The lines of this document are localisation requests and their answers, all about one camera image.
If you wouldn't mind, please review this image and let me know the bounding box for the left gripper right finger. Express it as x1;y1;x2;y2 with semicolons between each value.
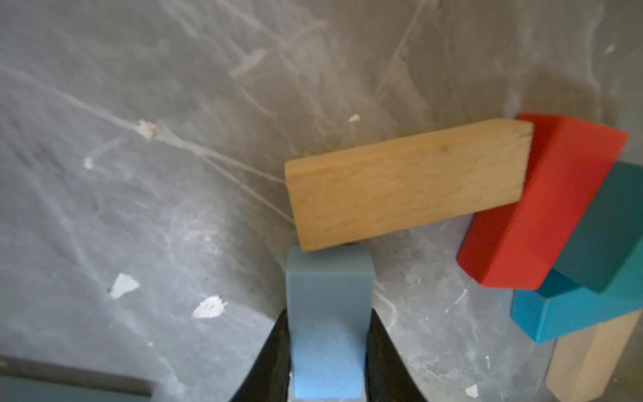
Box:
364;309;427;402

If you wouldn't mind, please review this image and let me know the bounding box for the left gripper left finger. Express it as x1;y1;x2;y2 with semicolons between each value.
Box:
229;310;291;402

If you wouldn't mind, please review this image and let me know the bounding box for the light blue block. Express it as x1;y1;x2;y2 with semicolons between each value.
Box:
286;246;375;400

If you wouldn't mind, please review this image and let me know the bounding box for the red rectangular block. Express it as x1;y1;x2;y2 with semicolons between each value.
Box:
456;113;629;290

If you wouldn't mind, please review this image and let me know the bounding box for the teal rectangular block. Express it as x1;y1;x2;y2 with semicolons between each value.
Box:
511;270;642;344

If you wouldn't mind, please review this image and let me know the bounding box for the natural wood block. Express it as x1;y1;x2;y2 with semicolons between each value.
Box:
545;310;642;402
285;118;533;251

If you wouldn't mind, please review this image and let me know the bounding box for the teal triangular block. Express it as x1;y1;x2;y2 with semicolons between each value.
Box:
553;162;642;299

